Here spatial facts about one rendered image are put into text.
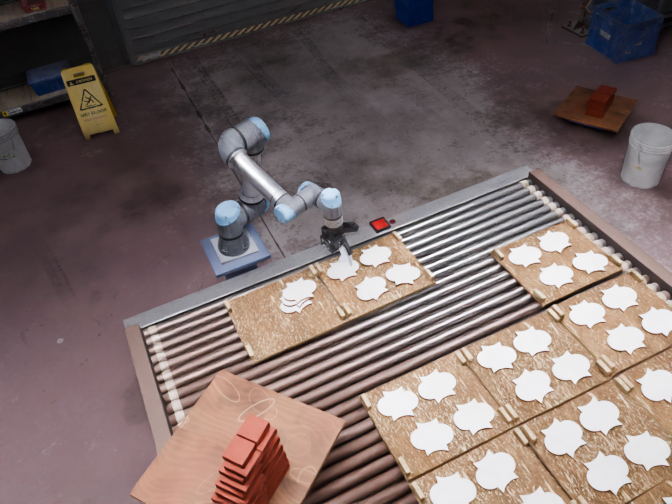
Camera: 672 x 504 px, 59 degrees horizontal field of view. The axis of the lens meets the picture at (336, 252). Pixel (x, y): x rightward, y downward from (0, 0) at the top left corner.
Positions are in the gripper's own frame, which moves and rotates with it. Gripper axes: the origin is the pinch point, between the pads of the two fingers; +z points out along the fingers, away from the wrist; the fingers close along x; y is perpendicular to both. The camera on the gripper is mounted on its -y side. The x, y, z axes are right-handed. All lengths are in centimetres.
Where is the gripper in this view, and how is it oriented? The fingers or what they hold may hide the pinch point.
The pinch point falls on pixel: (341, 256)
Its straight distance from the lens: 253.6
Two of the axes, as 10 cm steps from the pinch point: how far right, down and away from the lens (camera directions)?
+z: 0.8, 7.1, 7.0
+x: 6.0, 5.2, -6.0
